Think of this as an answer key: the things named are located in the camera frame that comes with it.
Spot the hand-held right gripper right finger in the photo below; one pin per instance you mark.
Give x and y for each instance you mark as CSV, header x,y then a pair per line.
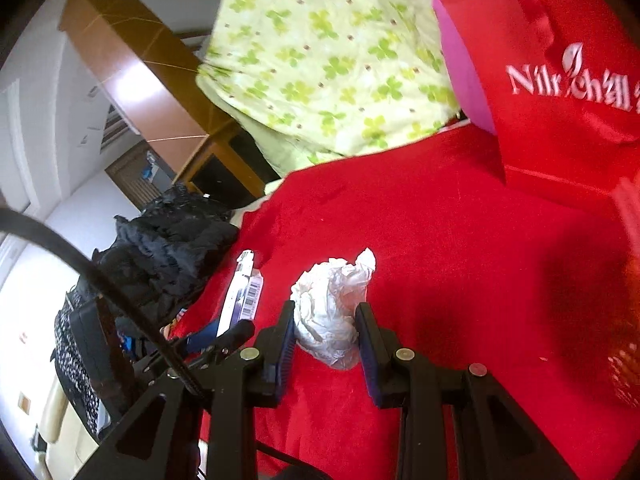
x,y
370,360

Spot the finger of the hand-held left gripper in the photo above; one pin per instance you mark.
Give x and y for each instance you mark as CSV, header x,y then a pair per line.
x,y
235,332

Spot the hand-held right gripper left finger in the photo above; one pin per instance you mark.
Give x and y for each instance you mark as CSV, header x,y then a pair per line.
x,y
285,350

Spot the white plastic bag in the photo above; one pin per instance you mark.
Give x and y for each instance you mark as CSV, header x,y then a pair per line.
x,y
325,310

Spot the red mesh basket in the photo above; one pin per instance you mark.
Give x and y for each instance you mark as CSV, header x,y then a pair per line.
x,y
625,360

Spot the black dotted clothing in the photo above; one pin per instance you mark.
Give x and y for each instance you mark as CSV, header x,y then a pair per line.
x,y
70,365

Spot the white and purple box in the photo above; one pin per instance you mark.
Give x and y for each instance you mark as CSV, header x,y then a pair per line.
x,y
240,295

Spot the beige sofa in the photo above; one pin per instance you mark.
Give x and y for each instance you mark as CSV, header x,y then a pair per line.
x,y
55,425

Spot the black jacket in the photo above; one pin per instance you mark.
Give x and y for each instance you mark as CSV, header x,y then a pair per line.
x,y
165,245

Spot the red cloth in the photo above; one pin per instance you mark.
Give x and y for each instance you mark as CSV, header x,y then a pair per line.
x,y
425,235

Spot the brown wooden cabinet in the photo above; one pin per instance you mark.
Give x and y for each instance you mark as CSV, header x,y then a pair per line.
x,y
130,60

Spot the green clover print cloth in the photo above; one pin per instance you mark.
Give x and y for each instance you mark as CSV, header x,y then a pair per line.
x,y
325,60

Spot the red paper gift bag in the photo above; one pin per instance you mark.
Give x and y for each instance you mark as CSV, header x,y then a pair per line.
x,y
550,35

